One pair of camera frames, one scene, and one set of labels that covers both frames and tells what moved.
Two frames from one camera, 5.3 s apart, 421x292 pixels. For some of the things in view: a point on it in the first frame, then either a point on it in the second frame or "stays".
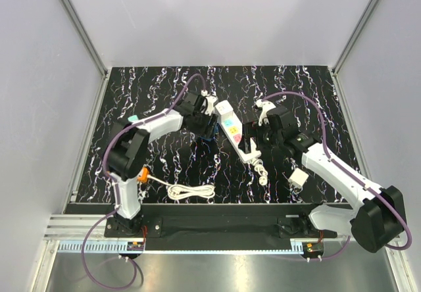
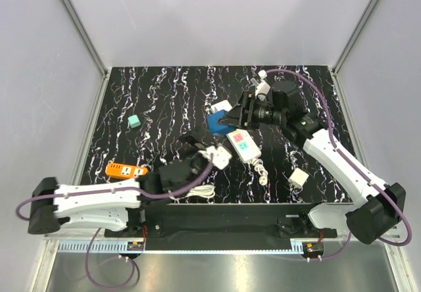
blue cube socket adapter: [215, 132] -> [216, 127]
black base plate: [221, 227] stays
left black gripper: [206, 130] -> [194, 142]
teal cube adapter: [134, 118] stays
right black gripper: [252, 129] -> [237, 116]
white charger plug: [298, 177] stays
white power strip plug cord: [261, 170] stays
